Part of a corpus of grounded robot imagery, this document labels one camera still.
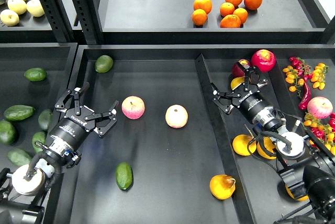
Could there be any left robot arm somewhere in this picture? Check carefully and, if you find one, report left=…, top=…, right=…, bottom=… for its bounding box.
left=1, top=83, right=119, bottom=223

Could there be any dark avocado far left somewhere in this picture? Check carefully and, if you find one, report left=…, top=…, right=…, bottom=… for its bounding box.
left=0, top=120, right=17, bottom=144

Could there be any pale yellow pear front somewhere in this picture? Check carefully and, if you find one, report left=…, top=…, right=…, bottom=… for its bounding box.
left=1, top=9, right=19, bottom=27

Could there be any yellow pear with stem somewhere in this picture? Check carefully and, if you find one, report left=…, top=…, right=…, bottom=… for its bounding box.
left=232, top=125, right=256, bottom=156

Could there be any black tray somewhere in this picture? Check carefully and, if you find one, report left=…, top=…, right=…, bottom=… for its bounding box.
left=0, top=42, right=79, bottom=224
left=32, top=43, right=335, bottom=224

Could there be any black centre tray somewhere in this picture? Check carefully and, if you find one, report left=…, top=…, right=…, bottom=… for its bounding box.
left=32, top=43, right=335, bottom=224

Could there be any pale pink apple centre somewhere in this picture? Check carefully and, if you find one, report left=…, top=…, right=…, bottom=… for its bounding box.
left=165, top=105, right=188, bottom=128

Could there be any red apple top right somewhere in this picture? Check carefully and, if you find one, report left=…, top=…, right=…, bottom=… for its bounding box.
left=251, top=49, right=276, bottom=73

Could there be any orange right small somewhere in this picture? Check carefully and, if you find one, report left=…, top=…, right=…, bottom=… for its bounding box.
left=233, top=8, right=248, bottom=25

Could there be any orange small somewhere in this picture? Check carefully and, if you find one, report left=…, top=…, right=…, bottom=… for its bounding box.
left=219, top=2, right=235, bottom=17
left=233, top=8, right=248, bottom=25

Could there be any pale yellow pear right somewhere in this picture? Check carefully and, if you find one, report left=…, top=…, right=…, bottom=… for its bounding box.
left=26, top=0, right=44, bottom=17

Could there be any cherry tomato bunch lower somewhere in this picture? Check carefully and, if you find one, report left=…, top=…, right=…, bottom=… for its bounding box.
left=303, top=113, right=334, bottom=154

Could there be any dark avocado bottom left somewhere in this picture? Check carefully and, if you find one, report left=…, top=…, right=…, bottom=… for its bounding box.
left=7, top=148, right=32, bottom=166

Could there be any orange top right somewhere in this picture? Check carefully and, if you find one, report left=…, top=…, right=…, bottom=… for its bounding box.
left=244, top=0, right=263, bottom=10

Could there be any orange far left top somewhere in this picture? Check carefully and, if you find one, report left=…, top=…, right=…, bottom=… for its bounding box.
left=193, top=0, right=213, bottom=14

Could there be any dark green avocado long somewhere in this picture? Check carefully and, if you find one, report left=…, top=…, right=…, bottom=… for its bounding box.
left=4, top=105, right=35, bottom=121

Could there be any red chili pepper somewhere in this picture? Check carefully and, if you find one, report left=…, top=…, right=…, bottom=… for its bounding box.
left=298, top=80, right=311, bottom=110

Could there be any cherry tomato bunch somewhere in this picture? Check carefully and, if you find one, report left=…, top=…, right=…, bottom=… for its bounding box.
left=303, top=113, right=334, bottom=154
left=282, top=57, right=328, bottom=98

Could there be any cherry tomato bunch upper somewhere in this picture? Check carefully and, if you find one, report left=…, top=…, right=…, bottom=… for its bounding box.
left=282, top=57, right=328, bottom=98

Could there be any dark red apple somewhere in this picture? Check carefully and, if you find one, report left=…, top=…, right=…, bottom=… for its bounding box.
left=231, top=59, right=250, bottom=78

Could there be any black left tray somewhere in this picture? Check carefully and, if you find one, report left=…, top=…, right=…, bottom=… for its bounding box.
left=0, top=42, right=79, bottom=224

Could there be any orange lower left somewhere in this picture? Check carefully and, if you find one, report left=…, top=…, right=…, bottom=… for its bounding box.
left=192, top=9, right=207, bottom=26

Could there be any dark avocado by tray edge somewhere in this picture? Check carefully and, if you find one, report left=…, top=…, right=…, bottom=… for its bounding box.
left=38, top=109, right=52, bottom=131

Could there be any pink apple far right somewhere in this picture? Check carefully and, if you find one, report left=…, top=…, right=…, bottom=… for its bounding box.
left=307, top=96, right=333, bottom=119

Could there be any black tray divider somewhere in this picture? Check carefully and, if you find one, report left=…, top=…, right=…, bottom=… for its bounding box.
left=194, top=54, right=256, bottom=223

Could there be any green avocado left tray top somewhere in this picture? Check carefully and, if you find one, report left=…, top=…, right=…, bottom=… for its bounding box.
left=24, top=68, right=47, bottom=82

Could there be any pink apple left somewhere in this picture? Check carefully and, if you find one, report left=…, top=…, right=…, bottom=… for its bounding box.
left=121, top=96, right=145, bottom=120

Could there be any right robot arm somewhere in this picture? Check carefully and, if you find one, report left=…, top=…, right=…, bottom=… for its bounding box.
left=211, top=63, right=334, bottom=223

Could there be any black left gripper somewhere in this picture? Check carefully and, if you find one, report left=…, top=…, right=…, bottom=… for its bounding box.
left=49, top=82, right=119, bottom=151

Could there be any orange front bottom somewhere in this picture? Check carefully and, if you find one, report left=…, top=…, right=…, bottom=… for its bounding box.
left=220, top=14, right=241, bottom=28

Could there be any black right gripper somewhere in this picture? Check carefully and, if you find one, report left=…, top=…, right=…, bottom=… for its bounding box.
left=210, top=63, right=274, bottom=125

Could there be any orange centre small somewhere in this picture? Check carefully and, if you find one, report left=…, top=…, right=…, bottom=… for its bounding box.
left=219, top=2, right=235, bottom=17

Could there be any green avocado tray corner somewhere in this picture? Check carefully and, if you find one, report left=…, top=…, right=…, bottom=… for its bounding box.
left=95, top=55, right=114, bottom=73

